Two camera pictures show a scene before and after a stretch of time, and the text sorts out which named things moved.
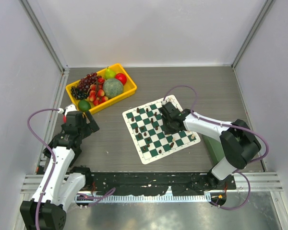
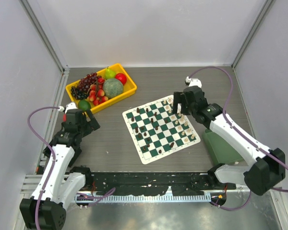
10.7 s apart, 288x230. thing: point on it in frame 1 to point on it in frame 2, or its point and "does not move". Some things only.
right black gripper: [167, 130] to [178, 98]
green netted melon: [113, 87] does not move
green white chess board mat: [145, 125] does not move
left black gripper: [91, 126] does not move
